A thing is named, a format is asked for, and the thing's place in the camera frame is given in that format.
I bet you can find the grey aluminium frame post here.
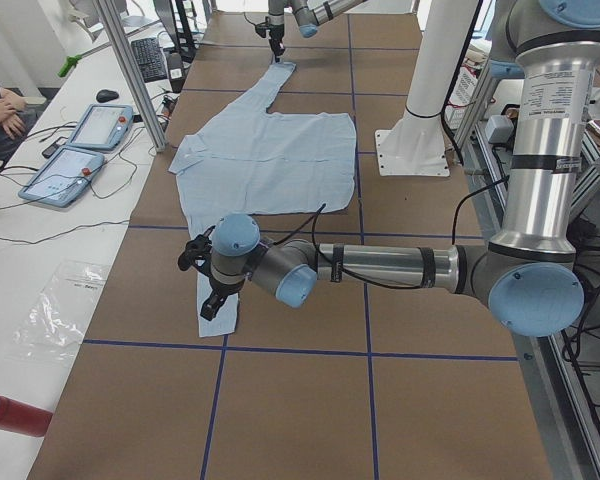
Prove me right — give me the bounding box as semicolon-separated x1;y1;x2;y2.
94;0;167;153

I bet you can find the far blue teach pendant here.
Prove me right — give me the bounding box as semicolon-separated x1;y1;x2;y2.
67;104;133;152

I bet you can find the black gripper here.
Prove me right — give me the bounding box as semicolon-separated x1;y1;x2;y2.
197;259;245;321
265;14;285;63

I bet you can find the black computer keyboard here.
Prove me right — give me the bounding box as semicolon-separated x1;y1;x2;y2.
130;38;168;83

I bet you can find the seated person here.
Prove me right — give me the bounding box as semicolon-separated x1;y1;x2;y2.
0;86;39;170

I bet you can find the red cylinder bottle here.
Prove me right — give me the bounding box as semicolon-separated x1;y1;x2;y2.
0;395;53;437

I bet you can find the blue teach pendant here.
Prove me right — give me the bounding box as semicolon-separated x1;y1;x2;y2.
18;146;105;208
67;104;133;152

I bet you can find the near blue teach pendant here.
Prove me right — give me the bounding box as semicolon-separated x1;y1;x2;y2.
18;146;105;208

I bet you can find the light blue button shirt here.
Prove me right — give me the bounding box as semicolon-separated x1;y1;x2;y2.
169;62;356;337

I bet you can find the black computer mouse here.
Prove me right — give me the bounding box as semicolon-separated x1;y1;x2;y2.
96;89;119;103

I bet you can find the clear plastic bag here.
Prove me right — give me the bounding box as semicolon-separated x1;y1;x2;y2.
8;260;111;368

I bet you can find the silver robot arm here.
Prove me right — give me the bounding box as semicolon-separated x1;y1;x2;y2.
254;0;362;63
199;1;600;337

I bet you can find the white camera column base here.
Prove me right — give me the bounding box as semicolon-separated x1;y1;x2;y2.
375;0;480;177

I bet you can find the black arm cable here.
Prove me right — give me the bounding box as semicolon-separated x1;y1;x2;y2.
274;201;512;290

